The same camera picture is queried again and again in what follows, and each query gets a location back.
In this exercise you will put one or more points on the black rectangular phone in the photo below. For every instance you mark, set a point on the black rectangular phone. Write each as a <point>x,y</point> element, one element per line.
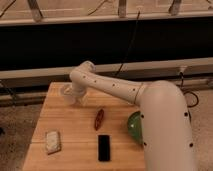
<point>103,148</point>

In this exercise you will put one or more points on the white sponge block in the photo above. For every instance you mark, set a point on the white sponge block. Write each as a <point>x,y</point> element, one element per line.
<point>53,143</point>

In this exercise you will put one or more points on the translucent white cup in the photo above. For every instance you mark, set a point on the translucent white cup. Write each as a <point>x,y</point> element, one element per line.
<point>66,93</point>

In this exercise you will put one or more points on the red brown oblong object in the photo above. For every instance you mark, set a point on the red brown oblong object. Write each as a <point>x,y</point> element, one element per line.
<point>98,119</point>

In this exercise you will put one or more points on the green ceramic bowl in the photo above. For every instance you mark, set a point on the green ceramic bowl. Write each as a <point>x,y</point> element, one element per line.
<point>134,127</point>

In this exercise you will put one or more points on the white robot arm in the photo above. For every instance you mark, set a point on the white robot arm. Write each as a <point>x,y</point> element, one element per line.
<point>165,120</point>

